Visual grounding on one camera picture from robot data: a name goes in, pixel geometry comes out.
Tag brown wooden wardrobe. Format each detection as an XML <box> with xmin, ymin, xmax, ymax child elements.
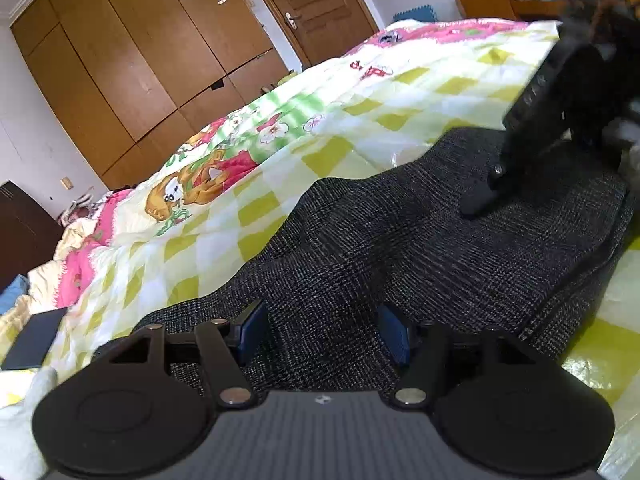
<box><xmin>10</xmin><ymin>0</ymin><xmax>291</xmax><ymax>192</ymax></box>

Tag checked cartoon printed blanket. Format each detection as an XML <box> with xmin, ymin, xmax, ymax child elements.
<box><xmin>0</xmin><ymin>17</ymin><xmax>640</xmax><ymax>480</ymax></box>

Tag small white clutter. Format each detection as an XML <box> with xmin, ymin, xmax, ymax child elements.
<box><xmin>56</xmin><ymin>187</ymin><xmax>110</xmax><ymax>227</ymax></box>

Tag white cloth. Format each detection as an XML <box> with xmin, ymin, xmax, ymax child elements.
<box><xmin>0</xmin><ymin>366</ymin><xmax>59</xmax><ymax>480</ymax></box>

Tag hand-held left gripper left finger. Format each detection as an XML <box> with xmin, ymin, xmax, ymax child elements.
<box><xmin>107</xmin><ymin>300</ymin><xmax>268</xmax><ymax>409</ymax></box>

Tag blue cloth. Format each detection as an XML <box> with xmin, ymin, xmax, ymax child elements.
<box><xmin>0</xmin><ymin>274</ymin><xmax>30</xmax><ymax>317</ymax></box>

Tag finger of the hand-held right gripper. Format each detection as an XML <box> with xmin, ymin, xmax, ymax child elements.
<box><xmin>567</xmin><ymin>47</ymin><xmax>634</xmax><ymax>152</ymax></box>
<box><xmin>459</xmin><ymin>41</ymin><xmax>592</xmax><ymax>219</ymax></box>

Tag blue foam mat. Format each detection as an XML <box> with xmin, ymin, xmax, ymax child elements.
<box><xmin>391</xmin><ymin>6</ymin><xmax>439</xmax><ymax>24</ymax></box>

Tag dark brown cabinet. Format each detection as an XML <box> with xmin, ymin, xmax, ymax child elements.
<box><xmin>0</xmin><ymin>180</ymin><xmax>66</xmax><ymax>292</ymax></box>

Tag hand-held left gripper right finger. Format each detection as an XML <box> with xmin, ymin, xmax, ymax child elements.
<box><xmin>376</xmin><ymin>302</ymin><xmax>536</xmax><ymax>408</ymax></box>

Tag brown wooden door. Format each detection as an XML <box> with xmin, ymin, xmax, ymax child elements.
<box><xmin>239</xmin><ymin>0</ymin><xmax>381</xmax><ymax>70</ymax></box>

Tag dark grey pants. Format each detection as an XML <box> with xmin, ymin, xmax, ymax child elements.
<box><xmin>132</xmin><ymin>127</ymin><xmax>633</xmax><ymax>393</ymax></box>

